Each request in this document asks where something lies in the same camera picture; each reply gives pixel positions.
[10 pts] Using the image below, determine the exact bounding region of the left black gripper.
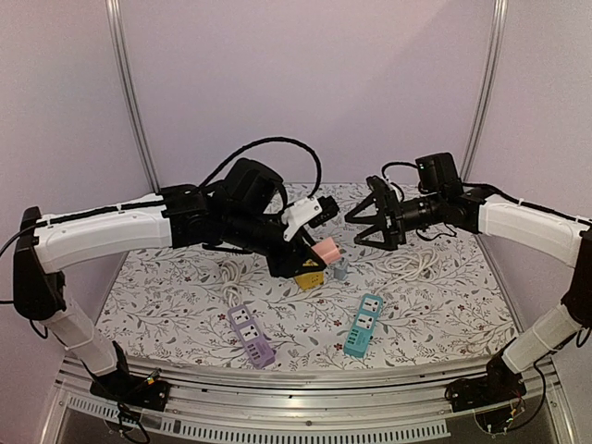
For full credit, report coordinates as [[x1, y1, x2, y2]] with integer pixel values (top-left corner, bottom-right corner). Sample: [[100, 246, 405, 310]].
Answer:
[[223, 208, 328, 279]]

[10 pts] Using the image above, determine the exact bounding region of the pink plug adapter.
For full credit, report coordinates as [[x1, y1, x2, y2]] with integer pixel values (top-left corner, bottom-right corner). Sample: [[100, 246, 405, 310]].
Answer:
[[312, 237, 341, 265]]

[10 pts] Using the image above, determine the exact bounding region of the teal power strip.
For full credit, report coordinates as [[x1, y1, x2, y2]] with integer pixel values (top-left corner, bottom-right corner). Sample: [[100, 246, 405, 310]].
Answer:
[[343, 293, 383, 358]]

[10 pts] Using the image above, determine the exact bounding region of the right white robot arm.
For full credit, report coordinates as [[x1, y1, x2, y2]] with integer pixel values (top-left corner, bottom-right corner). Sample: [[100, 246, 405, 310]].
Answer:
[[345, 176, 591, 403]]

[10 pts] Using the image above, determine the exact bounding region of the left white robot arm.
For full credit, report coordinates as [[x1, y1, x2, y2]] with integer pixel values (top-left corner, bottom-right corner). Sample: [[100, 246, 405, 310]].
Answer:
[[12, 158, 332, 401]]

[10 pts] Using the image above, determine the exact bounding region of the grey blue plug adapter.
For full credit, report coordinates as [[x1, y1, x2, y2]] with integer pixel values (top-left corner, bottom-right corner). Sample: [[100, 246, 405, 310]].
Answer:
[[333, 257, 349, 281]]

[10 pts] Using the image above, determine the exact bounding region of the yellow cube socket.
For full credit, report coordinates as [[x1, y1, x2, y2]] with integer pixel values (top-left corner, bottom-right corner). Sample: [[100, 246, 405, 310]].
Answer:
[[294, 271, 325, 290]]

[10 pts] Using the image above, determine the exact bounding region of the floral table cloth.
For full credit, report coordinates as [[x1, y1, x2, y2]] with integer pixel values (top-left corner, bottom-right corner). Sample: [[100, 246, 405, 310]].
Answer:
[[82, 182, 531, 371]]

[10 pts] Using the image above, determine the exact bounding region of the purple power strip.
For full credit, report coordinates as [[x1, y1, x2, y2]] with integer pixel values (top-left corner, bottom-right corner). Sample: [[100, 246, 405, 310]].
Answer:
[[228, 304, 276, 369]]

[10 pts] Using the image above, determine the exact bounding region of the white cord of teal strip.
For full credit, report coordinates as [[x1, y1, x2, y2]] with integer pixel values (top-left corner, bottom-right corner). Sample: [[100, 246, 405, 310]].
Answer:
[[383, 247, 440, 281]]

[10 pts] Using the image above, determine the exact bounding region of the white cord of purple strip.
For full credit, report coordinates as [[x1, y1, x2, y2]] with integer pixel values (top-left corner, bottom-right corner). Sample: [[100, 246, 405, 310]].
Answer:
[[216, 259, 246, 309]]

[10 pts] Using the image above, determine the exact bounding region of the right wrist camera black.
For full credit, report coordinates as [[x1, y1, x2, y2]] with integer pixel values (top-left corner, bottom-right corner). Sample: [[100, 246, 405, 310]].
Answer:
[[415, 153, 463, 196]]

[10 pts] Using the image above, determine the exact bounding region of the left black camera cable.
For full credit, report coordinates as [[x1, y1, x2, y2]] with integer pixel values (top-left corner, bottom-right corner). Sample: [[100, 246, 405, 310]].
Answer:
[[203, 136, 324, 200]]

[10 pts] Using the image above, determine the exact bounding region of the aluminium front rail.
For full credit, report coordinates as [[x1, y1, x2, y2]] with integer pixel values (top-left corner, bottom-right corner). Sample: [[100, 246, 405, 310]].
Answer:
[[39, 355, 577, 444]]

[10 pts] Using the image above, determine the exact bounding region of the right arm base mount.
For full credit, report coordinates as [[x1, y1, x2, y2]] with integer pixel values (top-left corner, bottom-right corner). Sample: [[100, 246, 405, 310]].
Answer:
[[444, 364, 526, 412]]

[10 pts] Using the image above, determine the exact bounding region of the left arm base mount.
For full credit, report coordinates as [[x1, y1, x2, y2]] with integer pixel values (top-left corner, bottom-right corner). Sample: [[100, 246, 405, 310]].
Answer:
[[90, 368, 171, 412]]

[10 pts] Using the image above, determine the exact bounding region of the right aluminium frame post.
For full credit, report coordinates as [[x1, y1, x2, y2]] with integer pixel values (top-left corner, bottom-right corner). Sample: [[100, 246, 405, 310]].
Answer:
[[460, 0, 509, 180]]

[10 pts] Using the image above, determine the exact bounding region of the aluminium frame post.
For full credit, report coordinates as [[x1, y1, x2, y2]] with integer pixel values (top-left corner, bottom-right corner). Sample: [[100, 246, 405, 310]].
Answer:
[[105, 0, 160, 192], [460, 0, 509, 180]]

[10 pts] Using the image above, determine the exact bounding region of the left aluminium frame post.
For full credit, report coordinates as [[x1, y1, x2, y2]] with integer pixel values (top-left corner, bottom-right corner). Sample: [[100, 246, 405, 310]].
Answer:
[[105, 0, 160, 192]]

